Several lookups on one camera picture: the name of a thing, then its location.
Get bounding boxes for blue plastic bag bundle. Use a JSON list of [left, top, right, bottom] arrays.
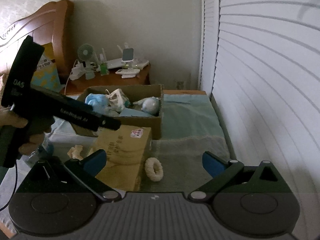
[[85, 93, 109, 114]]

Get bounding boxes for stack of blue face masks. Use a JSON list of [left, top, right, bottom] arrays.
[[119, 108, 153, 118]]

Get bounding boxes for cream drawstring pouch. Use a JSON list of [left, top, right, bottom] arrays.
[[106, 88, 131, 113]]

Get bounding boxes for light blue plush ball toy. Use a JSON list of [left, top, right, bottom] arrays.
[[134, 96, 160, 115]]

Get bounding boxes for person's left hand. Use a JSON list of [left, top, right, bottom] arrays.
[[1, 107, 52, 155]]

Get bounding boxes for beige crumpled tissue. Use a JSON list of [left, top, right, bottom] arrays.
[[67, 145, 83, 160]]

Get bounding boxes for yellow blue package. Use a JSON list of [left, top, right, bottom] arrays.
[[31, 43, 63, 92]]

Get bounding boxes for wooden nightstand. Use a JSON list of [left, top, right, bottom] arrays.
[[60, 64, 151, 95]]

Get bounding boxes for clear jar white lid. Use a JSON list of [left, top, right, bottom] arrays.
[[24, 137, 54, 166]]

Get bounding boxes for tan paper tissue pack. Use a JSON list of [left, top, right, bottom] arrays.
[[90, 125, 152, 191]]

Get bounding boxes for white power strip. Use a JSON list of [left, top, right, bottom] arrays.
[[69, 63, 86, 81]]

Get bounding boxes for grey teal blanket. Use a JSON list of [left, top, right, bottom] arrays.
[[0, 93, 232, 230]]

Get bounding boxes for cream fluffy scrunchie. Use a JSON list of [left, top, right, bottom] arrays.
[[145, 158, 164, 182]]

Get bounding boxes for small green desk fan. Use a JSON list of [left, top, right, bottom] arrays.
[[77, 43, 95, 80]]

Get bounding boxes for green small bottle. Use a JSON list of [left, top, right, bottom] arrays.
[[100, 62, 109, 75]]

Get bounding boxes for open brown cardboard box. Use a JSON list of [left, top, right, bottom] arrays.
[[77, 85, 163, 139]]

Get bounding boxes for wooden headboard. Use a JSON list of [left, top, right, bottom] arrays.
[[1, 0, 75, 77]]

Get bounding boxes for white router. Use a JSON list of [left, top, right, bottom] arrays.
[[107, 58, 149, 70]]

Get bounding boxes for phone on white stand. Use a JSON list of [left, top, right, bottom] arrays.
[[122, 48, 134, 68]]

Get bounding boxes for white louvered shutter door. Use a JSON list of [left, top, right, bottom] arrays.
[[198, 0, 320, 193]]

